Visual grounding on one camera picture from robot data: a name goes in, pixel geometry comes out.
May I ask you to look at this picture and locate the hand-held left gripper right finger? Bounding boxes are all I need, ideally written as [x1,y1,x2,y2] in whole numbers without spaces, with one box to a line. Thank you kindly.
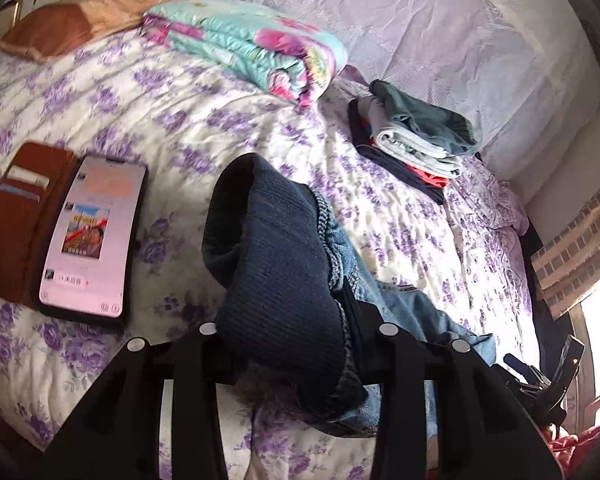
[340,280,563,480]

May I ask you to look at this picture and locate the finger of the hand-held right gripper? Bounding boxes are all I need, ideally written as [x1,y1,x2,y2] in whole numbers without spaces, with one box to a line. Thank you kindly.
[504,353,548,387]

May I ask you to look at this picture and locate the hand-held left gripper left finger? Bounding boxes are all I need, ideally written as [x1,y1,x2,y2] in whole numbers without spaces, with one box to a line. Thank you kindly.
[45,322,251,480]

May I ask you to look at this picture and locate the blue denim pants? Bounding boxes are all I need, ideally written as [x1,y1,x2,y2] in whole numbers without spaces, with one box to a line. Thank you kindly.
[201,152,498,438]

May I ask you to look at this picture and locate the red cloth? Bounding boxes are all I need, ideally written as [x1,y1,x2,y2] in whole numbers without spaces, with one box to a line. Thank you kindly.
[545,422,600,473]

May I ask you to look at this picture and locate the brick patterned cloth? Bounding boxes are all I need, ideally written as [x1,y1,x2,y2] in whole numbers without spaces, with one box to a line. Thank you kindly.
[530,175,600,318]

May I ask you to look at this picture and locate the smartphone in brown wallet case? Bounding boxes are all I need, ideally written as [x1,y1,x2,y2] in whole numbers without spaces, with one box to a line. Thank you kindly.
[0,141,148,331]

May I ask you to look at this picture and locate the folded red garment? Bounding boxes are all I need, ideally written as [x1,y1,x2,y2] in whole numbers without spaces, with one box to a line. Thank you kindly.
[405,162,451,188]

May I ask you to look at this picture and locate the stack of folded clothes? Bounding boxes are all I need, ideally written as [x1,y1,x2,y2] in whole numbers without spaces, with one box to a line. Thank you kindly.
[348,99,448,206]

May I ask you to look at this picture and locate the folded white cloth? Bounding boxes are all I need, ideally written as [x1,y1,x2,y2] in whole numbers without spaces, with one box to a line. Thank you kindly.
[357,97,463,178]

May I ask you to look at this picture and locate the folded teal grey garment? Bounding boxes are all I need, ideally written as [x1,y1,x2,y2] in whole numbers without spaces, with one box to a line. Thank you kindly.
[370,79,481,157]

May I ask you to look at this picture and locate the purple floral bed sheet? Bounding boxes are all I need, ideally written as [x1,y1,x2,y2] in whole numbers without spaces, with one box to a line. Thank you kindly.
[0,35,536,480]

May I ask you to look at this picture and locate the folded floral teal blanket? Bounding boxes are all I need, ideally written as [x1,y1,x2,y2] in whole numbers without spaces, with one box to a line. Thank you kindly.
[142,0,348,107]

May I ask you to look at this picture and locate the brown pillow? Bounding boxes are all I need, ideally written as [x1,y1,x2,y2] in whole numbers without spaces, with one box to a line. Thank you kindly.
[0,0,196,63]

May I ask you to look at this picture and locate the lavender wall cloth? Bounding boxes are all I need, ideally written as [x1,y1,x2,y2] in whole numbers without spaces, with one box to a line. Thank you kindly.
[145,0,600,181]

